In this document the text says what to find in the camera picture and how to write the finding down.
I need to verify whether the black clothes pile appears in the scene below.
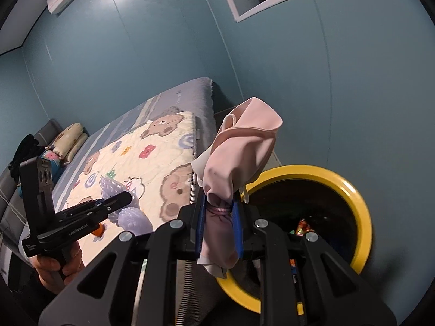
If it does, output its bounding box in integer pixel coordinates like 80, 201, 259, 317
8, 134, 45, 179

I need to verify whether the bear printed blanket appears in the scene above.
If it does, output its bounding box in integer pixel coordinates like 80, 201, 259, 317
54, 111, 200, 242

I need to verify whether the beige folded quilt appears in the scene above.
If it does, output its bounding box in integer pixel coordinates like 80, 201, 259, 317
51, 123, 90, 165

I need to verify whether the bed with striped sheet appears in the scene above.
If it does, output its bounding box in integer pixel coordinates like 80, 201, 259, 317
44, 77, 238, 313

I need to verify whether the blue floral quilt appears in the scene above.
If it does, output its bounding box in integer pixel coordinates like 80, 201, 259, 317
41, 149, 64, 177

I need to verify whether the pink cloth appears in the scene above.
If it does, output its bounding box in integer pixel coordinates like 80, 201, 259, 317
191, 97, 284, 279

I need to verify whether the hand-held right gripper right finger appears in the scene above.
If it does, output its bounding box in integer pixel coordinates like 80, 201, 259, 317
233, 200, 399, 326

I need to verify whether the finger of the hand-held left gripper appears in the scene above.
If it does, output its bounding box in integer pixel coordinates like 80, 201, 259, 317
68, 192, 132, 215
55, 198, 134, 227

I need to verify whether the yellow rimmed black bin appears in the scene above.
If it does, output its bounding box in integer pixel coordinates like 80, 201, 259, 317
214, 165, 373, 315

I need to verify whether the purple knitted bow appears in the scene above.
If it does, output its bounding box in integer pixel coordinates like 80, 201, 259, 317
98, 175, 154, 237

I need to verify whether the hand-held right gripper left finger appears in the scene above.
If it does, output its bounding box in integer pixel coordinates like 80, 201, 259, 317
39, 194, 208, 326

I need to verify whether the person's left hand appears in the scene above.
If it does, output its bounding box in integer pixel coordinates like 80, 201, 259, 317
28, 240, 85, 294

